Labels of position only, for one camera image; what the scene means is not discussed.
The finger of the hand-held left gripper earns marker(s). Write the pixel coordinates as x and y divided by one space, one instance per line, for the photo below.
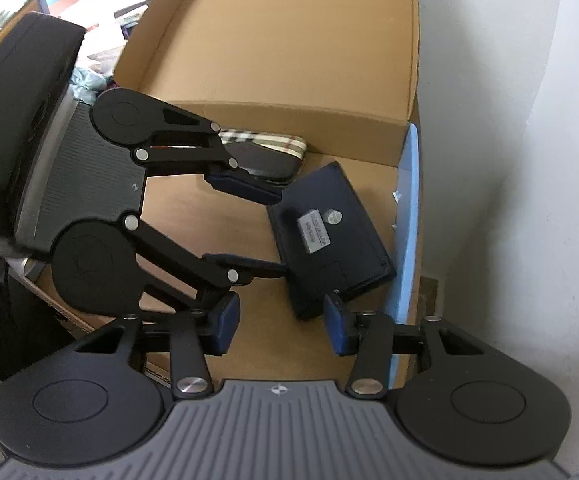
247 187
249 265

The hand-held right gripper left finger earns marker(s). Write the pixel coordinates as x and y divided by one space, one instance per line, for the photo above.
225 325

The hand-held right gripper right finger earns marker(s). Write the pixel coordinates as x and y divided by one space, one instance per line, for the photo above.
336 327

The plaid glasses case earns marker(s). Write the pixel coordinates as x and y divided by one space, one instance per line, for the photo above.
274 152

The black rectangular device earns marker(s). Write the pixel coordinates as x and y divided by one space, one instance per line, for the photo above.
334 240

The brown cardboard box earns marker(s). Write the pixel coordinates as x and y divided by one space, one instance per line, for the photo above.
279 50

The teal cloth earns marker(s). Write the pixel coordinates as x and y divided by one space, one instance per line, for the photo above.
85 82

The light blue board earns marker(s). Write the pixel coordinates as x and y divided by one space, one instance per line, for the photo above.
408 240

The black bag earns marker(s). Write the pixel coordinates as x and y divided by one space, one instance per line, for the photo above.
4 315

